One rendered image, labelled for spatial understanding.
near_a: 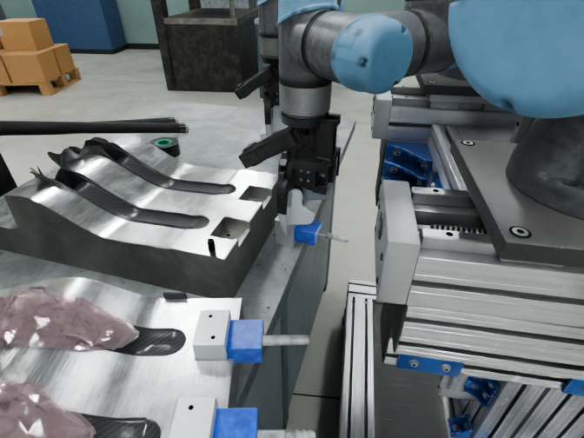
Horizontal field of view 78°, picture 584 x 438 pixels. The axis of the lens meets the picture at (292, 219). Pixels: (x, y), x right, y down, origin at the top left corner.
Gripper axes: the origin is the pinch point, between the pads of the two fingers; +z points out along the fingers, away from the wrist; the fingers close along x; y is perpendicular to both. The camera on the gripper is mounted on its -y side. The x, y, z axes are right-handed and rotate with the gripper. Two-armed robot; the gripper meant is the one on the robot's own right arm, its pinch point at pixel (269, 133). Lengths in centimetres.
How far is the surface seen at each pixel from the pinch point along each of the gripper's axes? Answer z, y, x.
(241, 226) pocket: -3.0, 1.3, -48.2
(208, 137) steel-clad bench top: 4.7, -19.9, 6.8
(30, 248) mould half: 3, -36, -50
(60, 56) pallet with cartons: 51, -308, 363
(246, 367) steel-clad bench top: 5, 5, -68
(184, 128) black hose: 2.7, -27.6, 9.1
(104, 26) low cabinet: 41, -351, 561
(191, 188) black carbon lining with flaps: -3.3, -10.3, -37.1
